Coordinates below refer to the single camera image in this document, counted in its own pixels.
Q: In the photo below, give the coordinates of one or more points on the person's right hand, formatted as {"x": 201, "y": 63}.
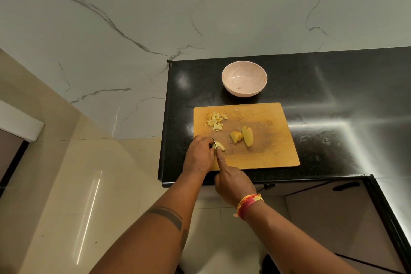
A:
{"x": 234, "y": 185}

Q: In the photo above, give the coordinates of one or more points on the person's left hand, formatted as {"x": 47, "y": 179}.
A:
{"x": 197, "y": 156}

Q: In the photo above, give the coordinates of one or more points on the potato slice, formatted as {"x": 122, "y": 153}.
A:
{"x": 221, "y": 146}

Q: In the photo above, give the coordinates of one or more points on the pile of diced potato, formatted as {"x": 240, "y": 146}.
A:
{"x": 216, "y": 120}

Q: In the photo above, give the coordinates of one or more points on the yellow potato half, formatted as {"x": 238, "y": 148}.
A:
{"x": 247, "y": 136}

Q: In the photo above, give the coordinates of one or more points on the pink speckled bowl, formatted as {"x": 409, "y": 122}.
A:
{"x": 244, "y": 76}

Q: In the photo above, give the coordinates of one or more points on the person's right forearm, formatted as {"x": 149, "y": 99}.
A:
{"x": 298, "y": 241}

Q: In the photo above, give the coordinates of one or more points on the person's left forearm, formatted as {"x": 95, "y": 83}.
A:
{"x": 157, "y": 238}

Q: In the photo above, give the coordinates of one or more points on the wooden cutting board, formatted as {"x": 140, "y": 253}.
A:
{"x": 276, "y": 151}

